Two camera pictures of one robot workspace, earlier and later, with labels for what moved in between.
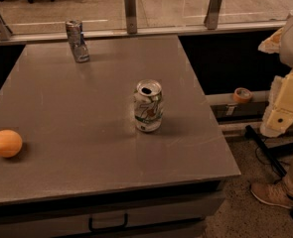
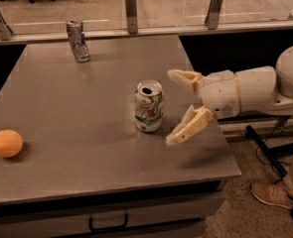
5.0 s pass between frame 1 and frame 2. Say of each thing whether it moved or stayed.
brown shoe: stayed
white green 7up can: stayed
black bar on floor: stayed
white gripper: moved
